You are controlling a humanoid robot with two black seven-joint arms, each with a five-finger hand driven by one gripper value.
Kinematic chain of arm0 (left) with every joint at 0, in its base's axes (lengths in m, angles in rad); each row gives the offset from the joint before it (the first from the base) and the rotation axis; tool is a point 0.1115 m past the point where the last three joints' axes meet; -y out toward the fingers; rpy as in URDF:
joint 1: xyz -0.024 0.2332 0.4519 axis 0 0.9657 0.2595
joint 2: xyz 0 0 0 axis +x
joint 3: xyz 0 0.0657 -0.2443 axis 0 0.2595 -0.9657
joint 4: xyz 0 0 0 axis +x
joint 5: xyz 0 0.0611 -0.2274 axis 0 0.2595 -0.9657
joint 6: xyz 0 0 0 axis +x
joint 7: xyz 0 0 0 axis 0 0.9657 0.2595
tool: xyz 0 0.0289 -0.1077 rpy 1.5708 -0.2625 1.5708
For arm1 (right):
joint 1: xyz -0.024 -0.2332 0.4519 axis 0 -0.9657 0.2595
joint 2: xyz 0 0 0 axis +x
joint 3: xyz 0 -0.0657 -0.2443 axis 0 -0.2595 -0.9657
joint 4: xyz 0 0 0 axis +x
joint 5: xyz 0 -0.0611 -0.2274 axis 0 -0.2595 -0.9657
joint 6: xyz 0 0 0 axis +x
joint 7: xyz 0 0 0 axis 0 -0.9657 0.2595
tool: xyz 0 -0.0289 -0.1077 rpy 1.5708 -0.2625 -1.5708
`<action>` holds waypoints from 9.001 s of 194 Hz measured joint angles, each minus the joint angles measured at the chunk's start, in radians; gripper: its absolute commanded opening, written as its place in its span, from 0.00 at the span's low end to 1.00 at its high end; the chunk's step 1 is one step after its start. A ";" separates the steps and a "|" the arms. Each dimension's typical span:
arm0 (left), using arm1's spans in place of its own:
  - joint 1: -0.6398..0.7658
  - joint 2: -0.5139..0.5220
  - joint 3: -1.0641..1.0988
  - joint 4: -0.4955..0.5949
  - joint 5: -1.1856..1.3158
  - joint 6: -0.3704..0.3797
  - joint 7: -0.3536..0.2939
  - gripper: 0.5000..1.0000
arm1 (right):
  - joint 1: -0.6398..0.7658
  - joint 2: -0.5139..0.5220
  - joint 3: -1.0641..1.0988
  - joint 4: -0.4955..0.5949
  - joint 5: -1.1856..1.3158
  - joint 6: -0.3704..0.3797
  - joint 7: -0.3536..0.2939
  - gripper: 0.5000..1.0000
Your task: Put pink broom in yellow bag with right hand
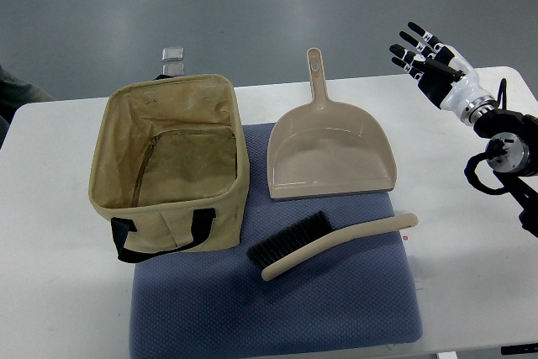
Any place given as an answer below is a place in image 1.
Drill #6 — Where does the black table control panel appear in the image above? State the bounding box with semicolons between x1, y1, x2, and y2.
500;343;538;356

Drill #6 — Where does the blue cushion mat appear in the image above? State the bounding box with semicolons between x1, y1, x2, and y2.
129;124;422;358

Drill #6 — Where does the person in dark clothes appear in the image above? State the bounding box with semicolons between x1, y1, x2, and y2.
0;67;55;145

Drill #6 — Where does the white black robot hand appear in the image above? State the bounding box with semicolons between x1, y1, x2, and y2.
389;22;498;125

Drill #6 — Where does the yellow fabric bag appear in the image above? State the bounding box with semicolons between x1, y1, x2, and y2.
88;74;250;263

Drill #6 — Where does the pink dustpan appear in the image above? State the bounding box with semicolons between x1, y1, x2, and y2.
266;48;397;199

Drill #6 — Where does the upper metal floor plate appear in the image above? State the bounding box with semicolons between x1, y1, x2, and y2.
161;46;184;61

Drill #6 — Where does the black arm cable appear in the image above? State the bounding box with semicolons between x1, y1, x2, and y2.
495;77;509;111

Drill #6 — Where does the pink hand broom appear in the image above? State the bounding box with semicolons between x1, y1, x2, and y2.
246;211;419;282

